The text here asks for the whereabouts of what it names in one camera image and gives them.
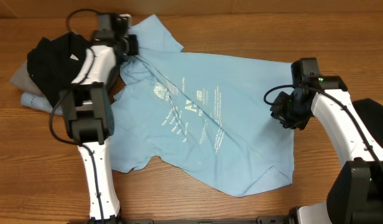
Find light blue printed t-shirt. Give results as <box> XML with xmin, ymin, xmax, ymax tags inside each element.
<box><xmin>109</xmin><ymin>16</ymin><xmax>294</xmax><ymax>197</ymax></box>

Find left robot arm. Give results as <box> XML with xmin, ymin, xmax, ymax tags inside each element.
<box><xmin>58</xmin><ymin>12</ymin><xmax>138</xmax><ymax>223</ymax></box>

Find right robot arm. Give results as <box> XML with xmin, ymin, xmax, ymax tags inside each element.
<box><xmin>270</xmin><ymin>58</ymin><xmax>383</xmax><ymax>224</ymax></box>

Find black folded shirt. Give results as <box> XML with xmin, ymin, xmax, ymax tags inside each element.
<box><xmin>27</xmin><ymin>32</ymin><xmax>90</xmax><ymax>106</ymax></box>

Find black garment at right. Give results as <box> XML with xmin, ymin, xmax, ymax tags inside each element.
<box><xmin>353</xmin><ymin>98</ymin><xmax>383</xmax><ymax>148</ymax></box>

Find grey folded garment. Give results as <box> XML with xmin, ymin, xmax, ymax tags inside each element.
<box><xmin>10</xmin><ymin>61</ymin><xmax>45</xmax><ymax>97</ymax></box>

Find light blue folded jeans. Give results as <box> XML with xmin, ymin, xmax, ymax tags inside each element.
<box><xmin>21</xmin><ymin>92</ymin><xmax>53</xmax><ymax>113</ymax></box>

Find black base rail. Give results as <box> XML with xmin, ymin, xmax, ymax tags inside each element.
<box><xmin>67</xmin><ymin>215</ymin><xmax>292</xmax><ymax>224</ymax></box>

